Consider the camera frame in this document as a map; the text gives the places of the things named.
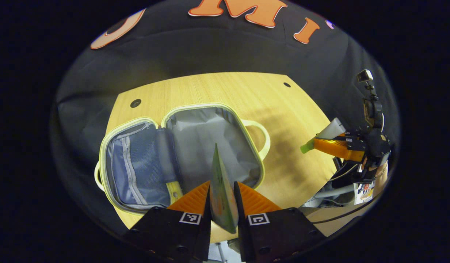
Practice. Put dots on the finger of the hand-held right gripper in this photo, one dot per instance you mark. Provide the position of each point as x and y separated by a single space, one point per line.
338 149

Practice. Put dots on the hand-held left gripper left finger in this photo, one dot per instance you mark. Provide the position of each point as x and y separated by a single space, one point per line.
206 233

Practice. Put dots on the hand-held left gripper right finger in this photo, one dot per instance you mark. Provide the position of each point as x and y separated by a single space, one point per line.
243 233

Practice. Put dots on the white tube with green cap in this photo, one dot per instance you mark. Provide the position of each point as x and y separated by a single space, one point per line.
331 131

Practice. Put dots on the yellow skin care tube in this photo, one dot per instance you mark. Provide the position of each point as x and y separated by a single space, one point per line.
174 190

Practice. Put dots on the cream yellow small suitcase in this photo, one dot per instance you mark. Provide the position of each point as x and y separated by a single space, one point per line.
203 138

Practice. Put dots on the white printed card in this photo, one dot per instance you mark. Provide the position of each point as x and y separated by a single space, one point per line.
363 193

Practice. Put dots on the grey metal table frame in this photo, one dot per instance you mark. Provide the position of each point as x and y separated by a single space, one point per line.
331 193

